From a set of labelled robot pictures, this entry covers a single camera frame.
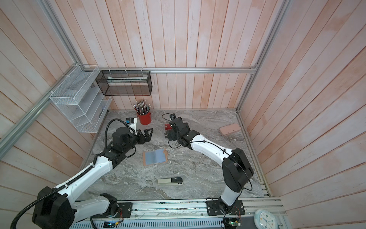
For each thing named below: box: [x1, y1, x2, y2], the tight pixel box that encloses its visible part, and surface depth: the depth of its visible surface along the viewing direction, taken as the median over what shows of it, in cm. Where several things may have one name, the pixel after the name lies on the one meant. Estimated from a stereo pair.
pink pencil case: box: [218, 122, 242, 137], surface depth 107 cm
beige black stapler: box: [157, 176, 184, 186], surface depth 83 cm
